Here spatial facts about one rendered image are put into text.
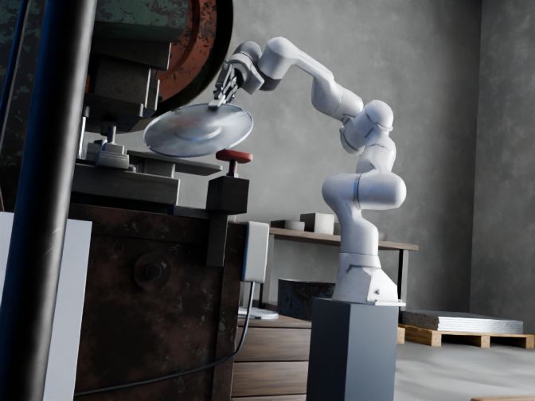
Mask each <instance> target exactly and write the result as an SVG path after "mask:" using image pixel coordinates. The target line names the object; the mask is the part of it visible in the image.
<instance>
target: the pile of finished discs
mask: <svg viewBox="0 0 535 401"><path fill-rule="evenodd" d="M246 314H247V310H246V309H244V307H242V306H239V314H238V318H242V319H245V318H246ZM278 315H279V314H278V313H277V312H275V311H270V310H262V309H257V308H251V312H250V316H249V319H258V320H271V319H276V318H278V317H279V316H278Z"/></svg>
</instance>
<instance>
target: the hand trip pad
mask: <svg viewBox="0 0 535 401"><path fill-rule="evenodd" d="M216 159H217V160H221V161H225V162H229V170H228V172H229V173H236V167H237V163H239V164H244V163H248V162H251V161H252V154H250V153H246V152H241V151H237V150H226V149H223V150H220V151H218V152H216Z"/></svg>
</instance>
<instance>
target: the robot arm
mask: <svg viewBox="0 0 535 401"><path fill-rule="evenodd" d="M224 62H225V63H226V64H222V69H221V72H220V75H219V76H218V78H217V82H216V84H215V87H216V88H217V90H213V94H215V95H214V97H213V99H212V100H211V102H210V103H209V105H208V108H218V107H219V106H220V105H221V103H227V104H232V105H233V104H234V103H236V98H235V97H234V95H235V94H236V90H237V89H239V88H243V89H244V90H245V91H246V92H247V93H248V94H250V95H253V94H254V93H255V92H257V91H258V90H261V91H273V90H275V89H276V87H277V86H278V84H279V82H280V81H281V79H282V78H283V76H284V75H285V73H286V72H287V70H288V69H289V67H290V66H291V65H292V64H293V65H296V66H297V67H299V68H301V69H302V70H303V71H305V72H307V73H308V74H310V75H311V76H313V82H312V87H311V91H310V93H311V102H312V104H313V106H314V107H315V109H316V110H318V111H320V112H321V113H323V114H325V115H328V116H330V117H332V118H334V119H337V120H339V121H342V124H343V126H342V127H341V128H340V129H339V132H340V134H341V136H340V140H341V143H342V146H343V149H345V150H346V151H347V152H348V153H350V154H353V155H359V154H361V156H360V157H359V159H358V162H357V164H356V173H340V174H335V175H331V176H328V177H327V178H326V180H325V181H324V183H323V184H322V197H323V199H324V201H325V202H326V203H327V204H328V205H329V206H330V207H331V208H332V210H333V211H334V213H335V214H336V215H337V218H338V221H339V224H340V226H341V246H340V253H339V254H338V275H337V280H336V285H335V289H334V293H333V296H332V298H331V299H332V300H337V301H342V302H355V303H362V304H369V305H376V306H405V303H403V302H402V300H400V299H397V289H396V285H395V284H394V283H393V282H392V280H391V279H390V278H389V277H388V276H387V275H386V274H385V273H384V272H383V271H382V269H381V264H380V261H379V258H378V256H377V249H378V231H377V228H376V227H375V226H374V225H373V224H371V223H370V222H369V221H367V220H365V219H363V218H362V216H361V210H362V209H375V210H386V209H391V208H399V207H400V205H401V204H402V203H403V202H404V199H405V197H406V187H405V184H404V182H403V180H402V179H401V178H400V177H399V176H397V175H396V174H394V173H392V172H391V169H392V166H393V163H394V161H395V158H396V147H395V143H394V142H393V141H392V140H391V139H390V138H389V131H391V130H392V120H393V115H392V110H391V108H390V107H389V106H388V105H387V104H386V103H384V102H381V101H380V100H373V101H372V102H370V103H368V104H367V105H365V107H364V108H363V102H362V100H361V98H360V97H358V96H357V95H355V94H354V93H352V92H351V91H349V90H347V89H345V88H343V87H342V86H341V85H339V84H337V83H336V82H335V81H334V76H333V74H332V72H331V71H329V70H328V69H327V68H325V67H324V66H323V65H321V64H320V63H319V62H317V61H316V60H314V59H313V58H311V57H310V56H308V55H307V54H305V53H304V52H302V51H301V50H300V49H298V48H297V47H296V46H294V45H293V44H292V43H291V42H289V40H287V39H286V38H283V37H274V38H272V39H270V40H269V41H268V42H267V45H266V47H265V50H264V51H263V53H262V52H261V50H260V47H259V46H258V44H257V43H255V42H252V41H246V42H244V43H242V44H240V45H239V46H238V47H237V48H236V50H235V51H234V52H233V54H232V55H231V57H230V58H229V59H228V60H227V59H226V58H225V59H224ZM220 83H221V84H220ZM362 108H363V110H362Z"/></svg>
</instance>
